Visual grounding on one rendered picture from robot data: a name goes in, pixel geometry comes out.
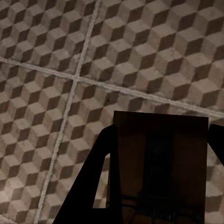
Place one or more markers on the mousetrap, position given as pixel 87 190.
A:
pixel 162 166

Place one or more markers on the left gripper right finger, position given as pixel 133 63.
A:
pixel 216 140

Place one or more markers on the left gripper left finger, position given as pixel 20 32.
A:
pixel 78 208

